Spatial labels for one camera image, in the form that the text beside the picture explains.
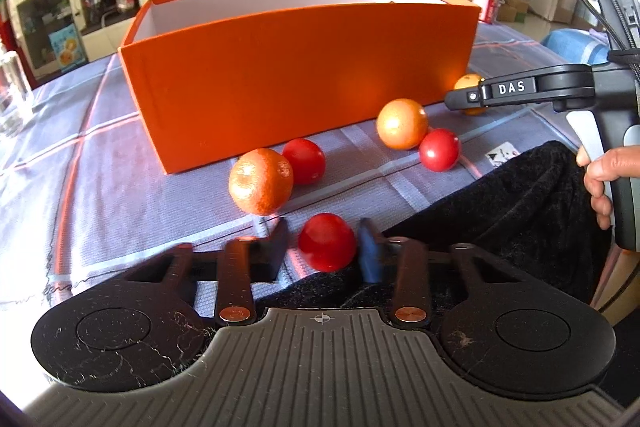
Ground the white cloth label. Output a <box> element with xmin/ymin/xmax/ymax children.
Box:
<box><xmin>487</xmin><ymin>143</ymin><xmax>522</xmax><ymax>168</ymax></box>

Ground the blue box with orange print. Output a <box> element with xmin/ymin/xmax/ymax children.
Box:
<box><xmin>48</xmin><ymin>26</ymin><xmax>87</xmax><ymax>74</ymax></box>

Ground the black fuzzy cloth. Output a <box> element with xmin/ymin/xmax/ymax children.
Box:
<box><xmin>255</xmin><ymin>141</ymin><xmax>613</xmax><ymax>310</ymax></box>

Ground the glass mug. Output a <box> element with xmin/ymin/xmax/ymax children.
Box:
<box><xmin>0</xmin><ymin>51</ymin><xmax>34</xmax><ymax>138</ymax></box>

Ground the red tomato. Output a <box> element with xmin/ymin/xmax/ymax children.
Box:
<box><xmin>298</xmin><ymin>213</ymin><xmax>357</xmax><ymax>272</ymax></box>
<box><xmin>419</xmin><ymin>129</ymin><xmax>461</xmax><ymax>172</ymax></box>
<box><xmin>282</xmin><ymin>138</ymin><xmax>327</xmax><ymax>186</ymax></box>

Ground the orange cardboard box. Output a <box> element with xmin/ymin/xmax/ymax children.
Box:
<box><xmin>118</xmin><ymin>0</ymin><xmax>482</xmax><ymax>175</ymax></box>

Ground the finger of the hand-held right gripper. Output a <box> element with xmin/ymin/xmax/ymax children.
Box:
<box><xmin>444</xmin><ymin>64</ymin><xmax>599</xmax><ymax>112</ymax></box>

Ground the plaid tablecloth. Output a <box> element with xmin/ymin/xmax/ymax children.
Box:
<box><xmin>0</xmin><ymin>19</ymin><xmax>601</xmax><ymax>308</ymax></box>

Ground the person's right hand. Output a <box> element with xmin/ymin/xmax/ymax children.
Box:
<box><xmin>576</xmin><ymin>145</ymin><xmax>640</xmax><ymax>231</ymax></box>

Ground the blue cushion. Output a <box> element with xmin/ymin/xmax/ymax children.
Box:
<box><xmin>541</xmin><ymin>29</ymin><xmax>610</xmax><ymax>68</ymax></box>

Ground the white glass-door cabinet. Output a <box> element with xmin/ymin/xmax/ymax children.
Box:
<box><xmin>7</xmin><ymin>0</ymin><xmax>90</xmax><ymax>84</ymax></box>

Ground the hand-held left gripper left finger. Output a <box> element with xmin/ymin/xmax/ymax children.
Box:
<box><xmin>120</xmin><ymin>217</ymin><xmax>291</xmax><ymax>327</ymax></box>

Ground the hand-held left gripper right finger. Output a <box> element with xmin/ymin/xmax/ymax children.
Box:
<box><xmin>356</xmin><ymin>217</ymin><xmax>523</xmax><ymax>327</ymax></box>

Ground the small orange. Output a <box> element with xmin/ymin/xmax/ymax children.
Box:
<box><xmin>453</xmin><ymin>74</ymin><xmax>488</xmax><ymax>116</ymax></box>

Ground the dark-skinned orange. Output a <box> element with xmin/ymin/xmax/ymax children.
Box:
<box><xmin>229</xmin><ymin>148</ymin><xmax>294</xmax><ymax>216</ymax></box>

